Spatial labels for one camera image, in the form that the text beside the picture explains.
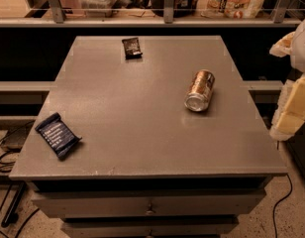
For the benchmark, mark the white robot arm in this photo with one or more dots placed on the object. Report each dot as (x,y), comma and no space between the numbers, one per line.
(297,56)

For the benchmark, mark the grey power adapter on floor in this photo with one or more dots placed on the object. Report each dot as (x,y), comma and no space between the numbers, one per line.
(15,139)

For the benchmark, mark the blue snack bar wrapper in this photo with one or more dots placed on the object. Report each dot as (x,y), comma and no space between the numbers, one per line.
(58,136)

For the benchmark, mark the grey drawer cabinet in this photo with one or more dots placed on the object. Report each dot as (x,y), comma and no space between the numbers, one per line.
(146,166)

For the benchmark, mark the clear plastic container on shelf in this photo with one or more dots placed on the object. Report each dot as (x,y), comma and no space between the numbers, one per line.
(97,8)

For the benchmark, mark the small dark snack packet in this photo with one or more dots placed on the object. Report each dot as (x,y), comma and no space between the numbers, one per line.
(132,48)

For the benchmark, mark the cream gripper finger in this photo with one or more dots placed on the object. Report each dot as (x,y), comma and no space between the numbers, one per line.
(290,113)
(283,47)

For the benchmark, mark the orange soda can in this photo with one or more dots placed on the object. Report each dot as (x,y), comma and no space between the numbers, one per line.
(200,91)

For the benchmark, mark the metal shelf railing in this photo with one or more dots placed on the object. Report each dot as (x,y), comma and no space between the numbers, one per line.
(137,14)

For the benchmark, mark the colourful snack bag on shelf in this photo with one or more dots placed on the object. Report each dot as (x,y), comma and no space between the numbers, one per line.
(236,9)

